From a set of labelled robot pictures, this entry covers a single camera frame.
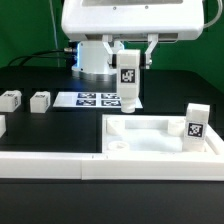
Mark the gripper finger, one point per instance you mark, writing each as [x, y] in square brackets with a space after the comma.
[152, 42]
[106, 40]

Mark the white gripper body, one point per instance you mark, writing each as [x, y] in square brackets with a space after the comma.
[133, 20]

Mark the white square table top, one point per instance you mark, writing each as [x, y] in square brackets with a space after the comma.
[151, 134]

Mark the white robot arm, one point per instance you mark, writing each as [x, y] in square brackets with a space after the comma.
[92, 56]

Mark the white sheet with tags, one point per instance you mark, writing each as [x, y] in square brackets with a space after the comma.
[87, 100]

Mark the white L-shaped obstacle fence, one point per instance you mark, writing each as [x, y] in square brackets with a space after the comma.
[187, 166]

